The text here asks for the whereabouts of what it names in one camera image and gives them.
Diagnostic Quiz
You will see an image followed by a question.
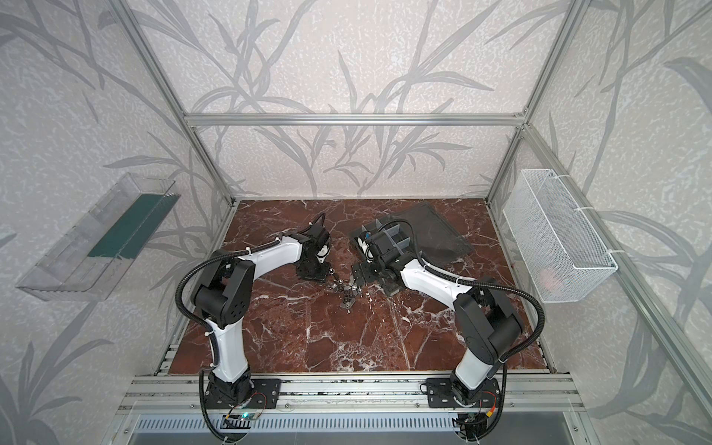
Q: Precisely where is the grey plastic organizer box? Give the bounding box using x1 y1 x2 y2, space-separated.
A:
349 203 474 297

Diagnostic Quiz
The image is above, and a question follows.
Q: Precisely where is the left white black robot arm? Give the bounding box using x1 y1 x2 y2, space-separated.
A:
174 212 331 400

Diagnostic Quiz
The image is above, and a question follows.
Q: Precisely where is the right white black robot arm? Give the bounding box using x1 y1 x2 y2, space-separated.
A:
355 219 546 404

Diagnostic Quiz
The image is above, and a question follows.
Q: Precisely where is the pile of screws and nuts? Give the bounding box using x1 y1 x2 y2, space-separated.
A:
329 276 365 312

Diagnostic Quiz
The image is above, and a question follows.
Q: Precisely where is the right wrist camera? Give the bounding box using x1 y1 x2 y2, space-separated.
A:
356 237 374 261

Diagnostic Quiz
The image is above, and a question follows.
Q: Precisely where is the aluminium frame crossbar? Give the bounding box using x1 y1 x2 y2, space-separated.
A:
184 113 524 127

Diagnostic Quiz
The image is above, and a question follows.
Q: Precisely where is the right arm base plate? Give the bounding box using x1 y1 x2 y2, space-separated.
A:
419 378 501 410

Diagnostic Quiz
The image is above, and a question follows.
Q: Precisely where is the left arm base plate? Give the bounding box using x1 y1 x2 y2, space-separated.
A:
204 378 282 410

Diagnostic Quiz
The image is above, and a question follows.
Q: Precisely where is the white wire mesh basket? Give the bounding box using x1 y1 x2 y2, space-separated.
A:
504 169 619 303

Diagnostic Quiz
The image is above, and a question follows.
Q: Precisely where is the clear plastic wall tray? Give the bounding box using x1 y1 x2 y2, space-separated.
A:
17 174 181 302

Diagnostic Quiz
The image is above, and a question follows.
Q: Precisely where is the aluminium front rail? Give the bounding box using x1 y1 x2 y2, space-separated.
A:
117 371 585 415

